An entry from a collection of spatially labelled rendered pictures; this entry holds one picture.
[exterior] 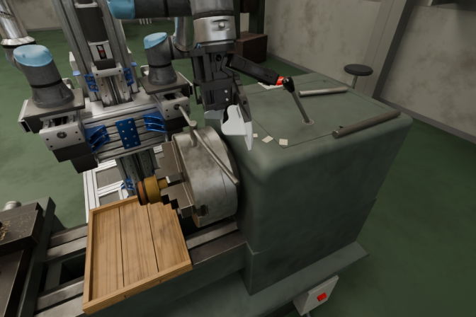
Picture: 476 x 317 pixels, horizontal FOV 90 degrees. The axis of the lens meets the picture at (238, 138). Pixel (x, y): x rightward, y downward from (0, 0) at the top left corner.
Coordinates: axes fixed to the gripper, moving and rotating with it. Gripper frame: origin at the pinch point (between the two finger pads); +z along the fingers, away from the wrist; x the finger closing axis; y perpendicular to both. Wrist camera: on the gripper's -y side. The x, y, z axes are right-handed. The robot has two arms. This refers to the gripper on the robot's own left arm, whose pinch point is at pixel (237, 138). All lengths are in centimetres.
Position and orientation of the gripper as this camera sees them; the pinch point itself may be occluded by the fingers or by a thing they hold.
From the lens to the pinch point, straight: 53.0
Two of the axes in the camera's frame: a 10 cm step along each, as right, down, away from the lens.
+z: 1.0, 9.2, 3.8
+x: 4.0, 3.1, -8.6
